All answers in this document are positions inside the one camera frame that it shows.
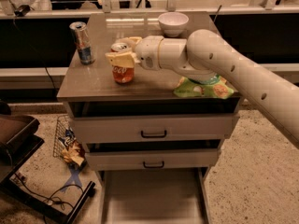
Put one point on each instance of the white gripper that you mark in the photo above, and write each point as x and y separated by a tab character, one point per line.
149	52

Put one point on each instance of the orange coke can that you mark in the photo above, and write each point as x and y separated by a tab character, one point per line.
121	75

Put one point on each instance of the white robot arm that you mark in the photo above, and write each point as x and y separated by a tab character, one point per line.
204	57

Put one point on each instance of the silver blue energy drink can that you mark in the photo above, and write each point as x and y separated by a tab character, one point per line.
82	41

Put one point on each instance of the grey drawer cabinet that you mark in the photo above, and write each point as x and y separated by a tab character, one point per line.
90	91

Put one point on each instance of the open bottom drawer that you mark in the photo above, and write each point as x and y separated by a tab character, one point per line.
157	196

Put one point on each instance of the white ceramic bowl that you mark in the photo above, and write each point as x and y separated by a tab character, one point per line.
173	24

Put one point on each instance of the green chip bag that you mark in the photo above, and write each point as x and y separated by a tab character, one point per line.
215	89

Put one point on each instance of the blue snack bag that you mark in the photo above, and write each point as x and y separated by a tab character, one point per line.
68	138

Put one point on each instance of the yellow crumpled snack bag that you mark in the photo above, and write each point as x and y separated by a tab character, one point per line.
74	154

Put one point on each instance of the top drawer with black handle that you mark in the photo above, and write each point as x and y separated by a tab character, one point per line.
153	128

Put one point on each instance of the drawer with black handle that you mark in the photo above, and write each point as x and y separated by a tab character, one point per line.
153	128
155	159

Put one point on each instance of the wire basket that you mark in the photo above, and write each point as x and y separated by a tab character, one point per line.
62	124

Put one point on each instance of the middle drawer with black handle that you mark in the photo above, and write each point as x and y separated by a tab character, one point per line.
155	159

